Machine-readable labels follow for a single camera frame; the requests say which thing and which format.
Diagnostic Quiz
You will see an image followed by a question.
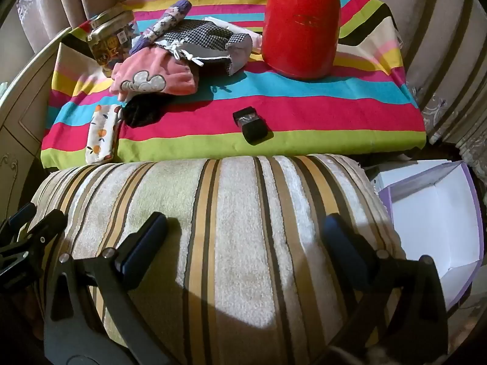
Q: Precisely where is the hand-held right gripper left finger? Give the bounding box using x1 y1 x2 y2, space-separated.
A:
43 212 179 365

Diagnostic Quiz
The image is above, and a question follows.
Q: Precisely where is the white carved cabinet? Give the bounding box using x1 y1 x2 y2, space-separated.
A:
0 26 84 221

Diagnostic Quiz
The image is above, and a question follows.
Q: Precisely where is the purple floral folded umbrella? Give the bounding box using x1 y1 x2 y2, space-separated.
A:
129 0 193 56

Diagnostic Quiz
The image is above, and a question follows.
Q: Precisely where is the brown striped towel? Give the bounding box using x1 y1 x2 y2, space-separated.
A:
28 154 404 365

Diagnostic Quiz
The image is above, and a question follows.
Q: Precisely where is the grey checked drawstring pouch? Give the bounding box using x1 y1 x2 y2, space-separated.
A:
154 19 254 77

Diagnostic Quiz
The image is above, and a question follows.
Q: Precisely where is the white orange-print pouch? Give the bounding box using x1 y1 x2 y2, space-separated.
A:
86 104 122 165

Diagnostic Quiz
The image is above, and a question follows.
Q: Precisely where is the pink fleece garment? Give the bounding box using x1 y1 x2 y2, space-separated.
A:
110 51 198 103

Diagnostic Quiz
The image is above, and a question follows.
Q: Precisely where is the black scrunchie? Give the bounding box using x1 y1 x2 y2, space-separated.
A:
122 97 168 128

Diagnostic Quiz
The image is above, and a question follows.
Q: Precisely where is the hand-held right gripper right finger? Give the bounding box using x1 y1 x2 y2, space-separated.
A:
323 213 450 365

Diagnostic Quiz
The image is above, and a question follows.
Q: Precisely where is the rainbow striped tablecloth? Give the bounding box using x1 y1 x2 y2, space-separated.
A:
40 0 427 170

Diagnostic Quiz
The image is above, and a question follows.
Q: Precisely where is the glass jar with gold lid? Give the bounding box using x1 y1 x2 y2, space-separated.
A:
86 9 137 78

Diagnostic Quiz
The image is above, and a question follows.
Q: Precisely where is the small black box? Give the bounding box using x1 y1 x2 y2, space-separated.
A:
233 106 272 145

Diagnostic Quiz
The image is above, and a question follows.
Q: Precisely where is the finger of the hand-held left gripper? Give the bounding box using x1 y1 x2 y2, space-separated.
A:
0 203 37 243
0 209 68 275

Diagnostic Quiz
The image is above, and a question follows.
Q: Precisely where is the red canister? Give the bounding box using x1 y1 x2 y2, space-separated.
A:
261 0 341 80

